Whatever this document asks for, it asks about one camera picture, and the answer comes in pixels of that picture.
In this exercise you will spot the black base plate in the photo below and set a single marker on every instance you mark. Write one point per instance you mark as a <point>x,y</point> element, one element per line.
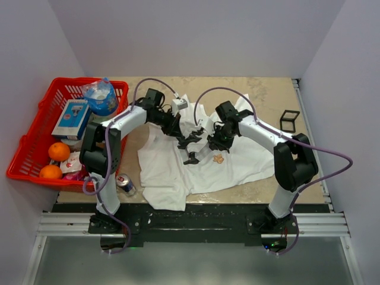
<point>210,223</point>

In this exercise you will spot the black metal bracket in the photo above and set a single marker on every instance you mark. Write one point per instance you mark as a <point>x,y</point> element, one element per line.
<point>288,121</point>

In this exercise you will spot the pink packet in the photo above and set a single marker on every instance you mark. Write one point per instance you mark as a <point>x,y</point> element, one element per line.
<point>75,176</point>

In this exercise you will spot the blue red drink can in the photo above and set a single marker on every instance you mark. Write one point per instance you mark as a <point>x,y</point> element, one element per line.
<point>124,183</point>

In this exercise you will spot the upper orange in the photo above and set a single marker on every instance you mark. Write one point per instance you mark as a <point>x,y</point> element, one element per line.
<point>59,152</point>

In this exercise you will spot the orange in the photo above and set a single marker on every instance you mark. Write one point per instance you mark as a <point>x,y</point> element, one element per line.
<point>59,152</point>
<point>51,172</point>

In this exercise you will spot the red white snack packet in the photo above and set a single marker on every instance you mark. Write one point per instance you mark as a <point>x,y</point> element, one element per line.
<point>72,164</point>

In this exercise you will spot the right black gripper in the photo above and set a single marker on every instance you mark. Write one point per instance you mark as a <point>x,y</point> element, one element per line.
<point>214,139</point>

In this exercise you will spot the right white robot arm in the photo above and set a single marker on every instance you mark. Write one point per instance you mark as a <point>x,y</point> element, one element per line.
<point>294,161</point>

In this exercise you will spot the lower orange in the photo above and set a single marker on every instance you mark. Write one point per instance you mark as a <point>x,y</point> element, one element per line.
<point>51,172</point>

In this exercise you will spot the white printed t-shirt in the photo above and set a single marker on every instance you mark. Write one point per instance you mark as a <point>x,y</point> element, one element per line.
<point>167,181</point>

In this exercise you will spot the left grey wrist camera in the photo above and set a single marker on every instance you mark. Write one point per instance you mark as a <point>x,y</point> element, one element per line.
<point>177,105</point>

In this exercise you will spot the red plastic basket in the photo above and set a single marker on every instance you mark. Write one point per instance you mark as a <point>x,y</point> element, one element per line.
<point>32,153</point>

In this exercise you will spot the aluminium rail frame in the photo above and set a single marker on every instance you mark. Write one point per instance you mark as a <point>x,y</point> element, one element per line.
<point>320,252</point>

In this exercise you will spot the blue plastic bag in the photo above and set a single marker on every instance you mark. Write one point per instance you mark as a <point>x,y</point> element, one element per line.
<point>101,97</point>

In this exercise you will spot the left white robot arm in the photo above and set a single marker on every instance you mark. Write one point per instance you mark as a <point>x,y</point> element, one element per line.
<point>101,149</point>

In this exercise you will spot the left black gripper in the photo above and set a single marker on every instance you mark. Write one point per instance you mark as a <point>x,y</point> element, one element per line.
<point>173,127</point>

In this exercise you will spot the blue white razor box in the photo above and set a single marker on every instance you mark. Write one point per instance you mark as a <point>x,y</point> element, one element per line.
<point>73,120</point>

